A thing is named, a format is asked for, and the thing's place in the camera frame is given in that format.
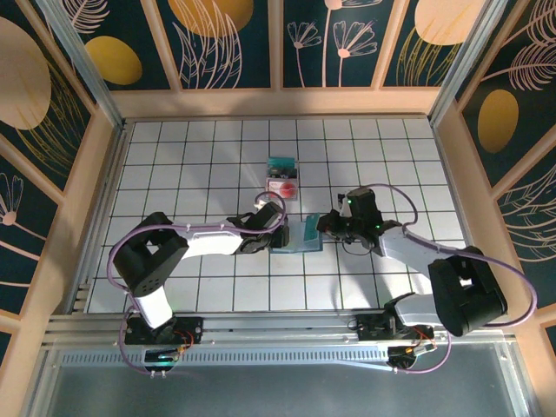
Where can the grey metal front plate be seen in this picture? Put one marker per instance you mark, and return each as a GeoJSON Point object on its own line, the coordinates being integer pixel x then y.
{"type": "Point", "coordinates": [278, 391]}

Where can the floral panel pale fern leaves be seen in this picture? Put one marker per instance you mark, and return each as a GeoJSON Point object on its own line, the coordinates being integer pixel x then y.
{"type": "Point", "coordinates": [534, 243]}

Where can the floral panel small yellow oval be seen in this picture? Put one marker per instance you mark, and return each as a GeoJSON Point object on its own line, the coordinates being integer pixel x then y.
{"type": "Point", "coordinates": [113, 61]}

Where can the teal credit card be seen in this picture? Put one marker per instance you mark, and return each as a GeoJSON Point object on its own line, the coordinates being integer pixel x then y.
{"type": "Point", "coordinates": [280, 161]}
{"type": "Point", "coordinates": [312, 230]}

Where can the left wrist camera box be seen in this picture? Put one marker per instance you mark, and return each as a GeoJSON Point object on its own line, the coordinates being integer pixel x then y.
{"type": "Point", "coordinates": [260, 202]}

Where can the floral panel pink flowers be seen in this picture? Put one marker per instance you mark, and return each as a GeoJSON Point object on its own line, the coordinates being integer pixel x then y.
{"type": "Point", "coordinates": [313, 65]}

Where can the blue card holder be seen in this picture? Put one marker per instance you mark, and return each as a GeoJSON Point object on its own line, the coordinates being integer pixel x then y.
{"type": "Point", "coordinates": [297, 234]}

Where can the aluminium mounting rail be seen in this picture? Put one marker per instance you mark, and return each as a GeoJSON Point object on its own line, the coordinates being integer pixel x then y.
{"type": "Point", "coordinates": [278, 323]}

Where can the aluminium frame post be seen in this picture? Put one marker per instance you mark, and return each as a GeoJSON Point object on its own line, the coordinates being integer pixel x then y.
{"type": "Point", "coordinates": [78, 56]}
{"type": "Point", "coordinates": [469, 56]}

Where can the aluminium table side rail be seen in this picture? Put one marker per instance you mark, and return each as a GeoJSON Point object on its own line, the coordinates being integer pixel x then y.
{"type": "Point", "coordinates": [106, 195]}

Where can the floral panel orange disc leaves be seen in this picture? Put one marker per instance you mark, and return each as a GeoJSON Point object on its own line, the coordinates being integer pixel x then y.
{"type": "Point", "coordinates": [208, 43]}

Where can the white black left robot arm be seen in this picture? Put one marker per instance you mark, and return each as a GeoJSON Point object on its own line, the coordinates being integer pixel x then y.
{"type": "Point", "coordinates": [208, 241]}

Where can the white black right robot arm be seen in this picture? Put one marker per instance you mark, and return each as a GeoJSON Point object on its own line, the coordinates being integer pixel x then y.
{"type": "Point", "coordinates": [412, 252]}

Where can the floral panel large peach disc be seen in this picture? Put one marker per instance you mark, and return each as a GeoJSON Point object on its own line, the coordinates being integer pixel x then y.
{"type": "Point", "coordinates": [26, 87]}

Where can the floral panel yellow oval fern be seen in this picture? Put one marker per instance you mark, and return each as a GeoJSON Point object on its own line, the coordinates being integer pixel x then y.
{"type": "Point", "coordinates": [521, 65]}

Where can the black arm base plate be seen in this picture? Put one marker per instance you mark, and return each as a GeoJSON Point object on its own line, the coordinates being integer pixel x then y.
{"type": "Point", "coordinates": [191, 330]}
{"type": "Point", "coordinates": [369, 330]}

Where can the white card red circles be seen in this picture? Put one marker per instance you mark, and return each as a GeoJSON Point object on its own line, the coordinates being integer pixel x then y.
{"type": "Point", "coordinates": [286, 189]}

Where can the floral panel single pink flower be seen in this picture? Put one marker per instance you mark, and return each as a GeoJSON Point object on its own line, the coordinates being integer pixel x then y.
{"type": "Point", "coordinates": [17, 243]}

